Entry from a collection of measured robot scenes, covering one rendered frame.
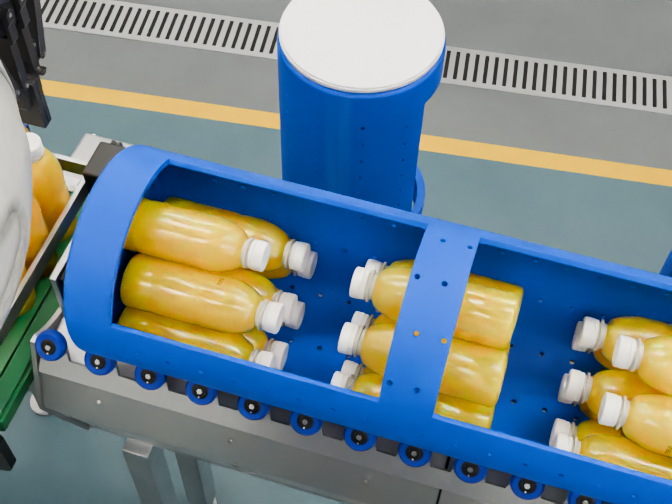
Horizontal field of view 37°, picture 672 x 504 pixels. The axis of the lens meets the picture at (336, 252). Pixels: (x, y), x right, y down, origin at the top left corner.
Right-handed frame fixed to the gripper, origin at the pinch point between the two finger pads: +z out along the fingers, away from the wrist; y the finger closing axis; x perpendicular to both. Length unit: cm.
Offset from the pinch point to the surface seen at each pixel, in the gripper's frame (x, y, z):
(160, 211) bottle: 12.4, -2.0, 17.9
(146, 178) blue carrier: 10.6, -3.3, 13.6
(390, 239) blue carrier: 40, -15, 29
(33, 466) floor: -36, -5, 137
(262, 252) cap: 26.2, -1.0, 19.5
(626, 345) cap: 71, -1, 19
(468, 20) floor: 26, -184, 137
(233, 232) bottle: 22.0, -2.1, 18.5
